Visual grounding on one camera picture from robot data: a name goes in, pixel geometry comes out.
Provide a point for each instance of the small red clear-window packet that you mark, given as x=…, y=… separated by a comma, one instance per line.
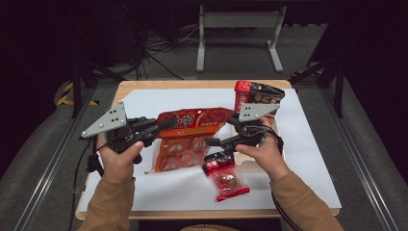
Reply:
x=229, y=181

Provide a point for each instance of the black stand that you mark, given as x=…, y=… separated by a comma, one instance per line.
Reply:
x=336, y=80
x=77, y=86

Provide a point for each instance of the red and black seasoning packet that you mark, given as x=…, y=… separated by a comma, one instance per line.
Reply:
x=256, y=93

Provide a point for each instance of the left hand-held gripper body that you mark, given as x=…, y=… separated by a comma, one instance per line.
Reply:
x=112, y=122

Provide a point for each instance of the person's right hand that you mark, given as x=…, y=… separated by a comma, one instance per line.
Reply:
x=267, y=159

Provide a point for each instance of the white metal stand frame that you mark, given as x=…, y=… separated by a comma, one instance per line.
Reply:
x=239, y=20

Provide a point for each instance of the aluminium floor rail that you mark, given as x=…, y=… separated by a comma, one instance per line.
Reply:
x=365, y=166
x=51, y=163

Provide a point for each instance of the wooden table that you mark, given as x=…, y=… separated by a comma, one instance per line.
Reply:
x=179, y=84

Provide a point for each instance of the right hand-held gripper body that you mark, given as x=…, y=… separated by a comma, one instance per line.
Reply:
x=253, y=128

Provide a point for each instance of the small orange seasoning packet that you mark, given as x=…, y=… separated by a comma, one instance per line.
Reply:
x=198, y=122

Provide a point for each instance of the person's tan garment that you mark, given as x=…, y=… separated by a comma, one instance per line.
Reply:
x=208, y=228

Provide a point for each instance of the person's left hand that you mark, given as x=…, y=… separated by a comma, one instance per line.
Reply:
x=118, y=166

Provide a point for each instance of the white table mat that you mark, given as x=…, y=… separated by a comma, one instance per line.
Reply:
x=179, y=99

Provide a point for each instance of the white divided plastic container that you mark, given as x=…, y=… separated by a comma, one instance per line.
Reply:
x=247, y=164

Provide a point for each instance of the yellow black hazard tape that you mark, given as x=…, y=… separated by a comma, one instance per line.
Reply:
x=65, y=96

